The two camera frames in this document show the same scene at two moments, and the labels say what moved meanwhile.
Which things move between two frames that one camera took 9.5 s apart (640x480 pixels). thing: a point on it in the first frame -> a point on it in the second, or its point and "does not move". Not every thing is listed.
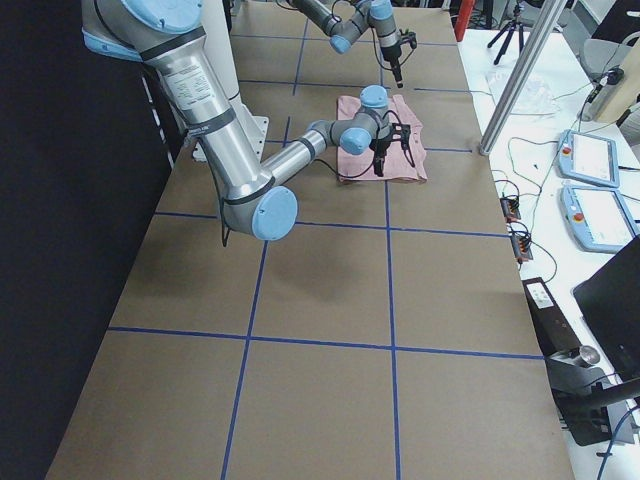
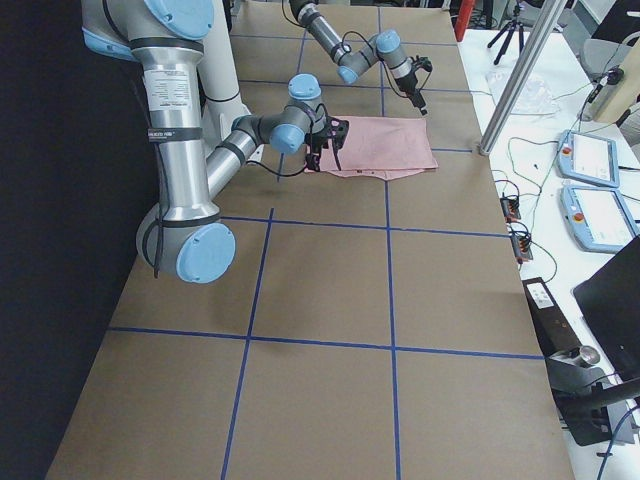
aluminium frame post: x=533 y=50 does not move
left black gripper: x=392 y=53 -> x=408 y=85
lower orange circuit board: x=521 y=245 does not move
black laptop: x=610 y=297 does not move
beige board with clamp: x=614 y=65 does not move
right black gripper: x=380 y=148 -> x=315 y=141
